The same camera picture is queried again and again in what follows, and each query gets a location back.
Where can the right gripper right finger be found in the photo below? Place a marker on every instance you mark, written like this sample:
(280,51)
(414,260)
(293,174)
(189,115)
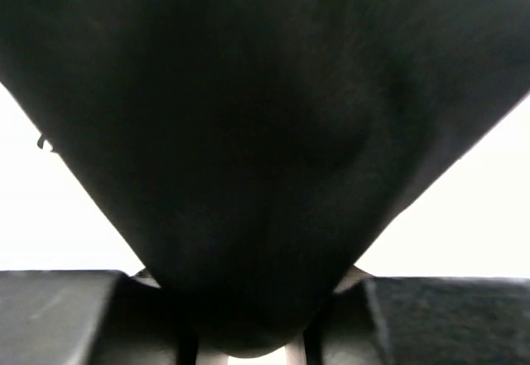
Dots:
(420,320)

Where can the black trousers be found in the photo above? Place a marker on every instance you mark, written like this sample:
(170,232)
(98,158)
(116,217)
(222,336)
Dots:
(250,151)

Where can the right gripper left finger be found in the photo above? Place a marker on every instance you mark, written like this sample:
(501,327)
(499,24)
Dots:
(89,317)

